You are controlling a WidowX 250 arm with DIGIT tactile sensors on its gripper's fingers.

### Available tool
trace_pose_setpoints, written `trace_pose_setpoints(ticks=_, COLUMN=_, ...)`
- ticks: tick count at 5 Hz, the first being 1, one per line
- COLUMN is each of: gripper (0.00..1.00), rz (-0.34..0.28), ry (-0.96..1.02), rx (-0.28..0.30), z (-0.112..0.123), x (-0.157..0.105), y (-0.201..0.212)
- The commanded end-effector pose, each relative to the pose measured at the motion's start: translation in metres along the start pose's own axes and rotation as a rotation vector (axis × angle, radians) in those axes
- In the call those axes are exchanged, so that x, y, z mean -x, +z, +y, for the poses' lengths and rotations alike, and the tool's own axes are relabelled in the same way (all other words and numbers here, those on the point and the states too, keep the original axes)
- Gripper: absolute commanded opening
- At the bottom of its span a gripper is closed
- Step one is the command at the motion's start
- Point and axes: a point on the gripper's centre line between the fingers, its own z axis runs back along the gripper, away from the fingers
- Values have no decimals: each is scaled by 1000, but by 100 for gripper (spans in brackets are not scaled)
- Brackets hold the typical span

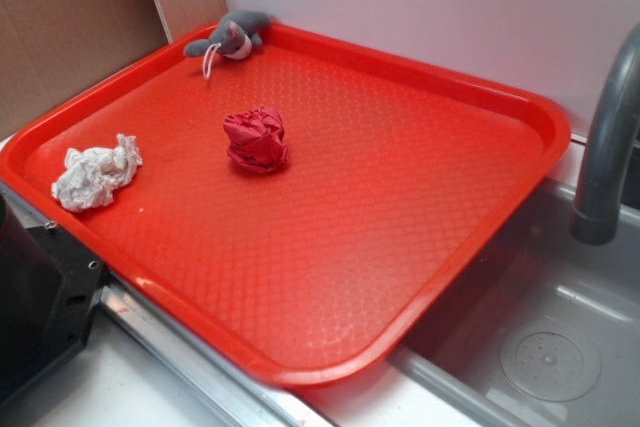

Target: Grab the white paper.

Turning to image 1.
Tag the grey plastic sink basin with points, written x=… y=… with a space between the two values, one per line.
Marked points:
x=532 y=270

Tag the grey plush mouse toy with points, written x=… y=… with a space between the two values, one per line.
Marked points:
x=236 y=37

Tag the crumpled red paper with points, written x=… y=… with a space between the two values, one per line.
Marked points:
x=256 y=139

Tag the white paper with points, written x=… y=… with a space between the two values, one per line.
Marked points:
x=93 y=175

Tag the round sink drain cover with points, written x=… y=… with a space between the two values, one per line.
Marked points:
x=550 y=361

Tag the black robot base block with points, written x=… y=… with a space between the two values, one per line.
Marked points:
x=50 y=286

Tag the red plastic tray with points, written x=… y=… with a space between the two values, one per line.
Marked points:
x=398 y=173

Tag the grey sink faucet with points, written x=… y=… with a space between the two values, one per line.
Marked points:
x=609 y=172

